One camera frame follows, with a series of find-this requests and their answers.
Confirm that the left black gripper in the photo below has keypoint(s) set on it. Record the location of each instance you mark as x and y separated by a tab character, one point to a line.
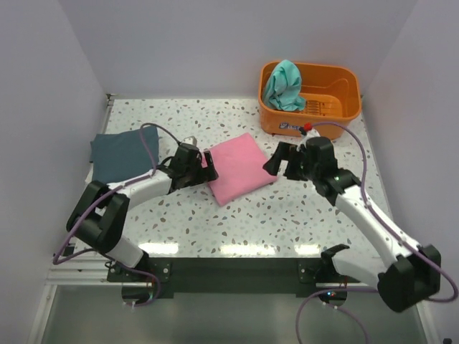
207	174

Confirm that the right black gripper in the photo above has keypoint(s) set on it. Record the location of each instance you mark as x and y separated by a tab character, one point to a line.
272	165

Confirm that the pink t-shirt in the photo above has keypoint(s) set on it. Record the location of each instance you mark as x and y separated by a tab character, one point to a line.
239	164

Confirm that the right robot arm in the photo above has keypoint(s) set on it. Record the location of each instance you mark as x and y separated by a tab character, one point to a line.
405	273

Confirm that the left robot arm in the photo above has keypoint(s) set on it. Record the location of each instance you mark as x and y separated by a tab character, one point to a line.
100	215

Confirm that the teal t-shirt in basket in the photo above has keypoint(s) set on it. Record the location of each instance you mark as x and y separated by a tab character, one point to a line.
282	90

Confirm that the orange plastic basket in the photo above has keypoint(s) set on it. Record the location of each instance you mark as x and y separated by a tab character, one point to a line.
331	92

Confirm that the folded dark blue t-shirt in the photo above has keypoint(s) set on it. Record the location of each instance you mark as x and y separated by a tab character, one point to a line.
123	156

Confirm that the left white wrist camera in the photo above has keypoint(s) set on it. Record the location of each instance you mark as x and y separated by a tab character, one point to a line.
191	140

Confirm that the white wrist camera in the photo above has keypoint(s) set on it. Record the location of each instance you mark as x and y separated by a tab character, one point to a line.
191	140
308	132

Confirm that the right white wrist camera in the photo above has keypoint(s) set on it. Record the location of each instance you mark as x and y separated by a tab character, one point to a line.
308	132

